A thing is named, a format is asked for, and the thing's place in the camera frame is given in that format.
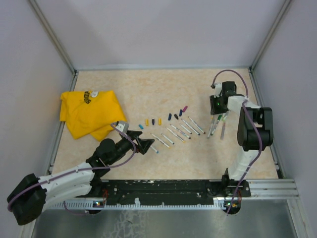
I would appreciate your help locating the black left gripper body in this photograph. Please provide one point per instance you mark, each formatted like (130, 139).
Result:
(123, 146)

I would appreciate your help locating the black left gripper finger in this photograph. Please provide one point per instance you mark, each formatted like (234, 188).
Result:
(134, 135)
(143, 145)

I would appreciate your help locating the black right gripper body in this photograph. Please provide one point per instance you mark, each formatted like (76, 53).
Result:
(217, 107)

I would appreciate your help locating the blue eraser-cap white marker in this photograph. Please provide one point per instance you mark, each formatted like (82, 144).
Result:
(167, 138)

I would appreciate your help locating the magenta capped white marker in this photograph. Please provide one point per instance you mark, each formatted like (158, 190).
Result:
(196, 124)

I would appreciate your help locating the yellow capped clear pen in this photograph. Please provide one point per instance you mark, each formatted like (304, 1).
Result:
(176, 135)

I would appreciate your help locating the navy capped white marker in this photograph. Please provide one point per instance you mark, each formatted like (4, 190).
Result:
(190, 127)

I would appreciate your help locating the dark blue capped marker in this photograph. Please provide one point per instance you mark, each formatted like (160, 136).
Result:
(180, 131)

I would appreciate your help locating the black eraser-cap white marker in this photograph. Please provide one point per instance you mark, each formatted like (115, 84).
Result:
(185, 128)

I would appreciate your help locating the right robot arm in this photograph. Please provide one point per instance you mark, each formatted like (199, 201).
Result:
(255, 126)

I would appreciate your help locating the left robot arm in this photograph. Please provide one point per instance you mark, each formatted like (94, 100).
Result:
(33, 195)

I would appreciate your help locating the dark green capped marker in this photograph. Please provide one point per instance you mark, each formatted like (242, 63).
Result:
(216, 124)

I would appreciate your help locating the lime green capped marker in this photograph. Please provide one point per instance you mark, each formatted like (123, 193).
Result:
(225, 116)

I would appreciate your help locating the orange capped white marker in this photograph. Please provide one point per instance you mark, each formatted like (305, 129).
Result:
(210, 129)

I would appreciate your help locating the purple grey marker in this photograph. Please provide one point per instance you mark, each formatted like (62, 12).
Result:
(222, 131)

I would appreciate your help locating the yellow t-shirt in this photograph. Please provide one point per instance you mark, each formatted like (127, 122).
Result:
(90, 112)

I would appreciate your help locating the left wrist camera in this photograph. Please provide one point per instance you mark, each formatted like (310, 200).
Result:
(122, 126)

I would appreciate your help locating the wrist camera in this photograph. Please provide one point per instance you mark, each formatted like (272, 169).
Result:
(217, 89)
(122, 126)

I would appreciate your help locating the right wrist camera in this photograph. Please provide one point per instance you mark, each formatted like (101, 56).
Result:
(217, 89)

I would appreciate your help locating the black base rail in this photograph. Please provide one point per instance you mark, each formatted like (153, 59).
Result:
(166, 192)

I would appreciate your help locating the right corner aluminium post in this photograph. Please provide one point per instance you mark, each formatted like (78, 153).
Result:
(271, 33)

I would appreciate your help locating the corner aluminium post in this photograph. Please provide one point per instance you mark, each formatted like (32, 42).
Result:
(52, 35)
(271, 33)

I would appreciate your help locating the left corner aluminium post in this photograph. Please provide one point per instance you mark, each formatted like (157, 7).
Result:
(52, 35)

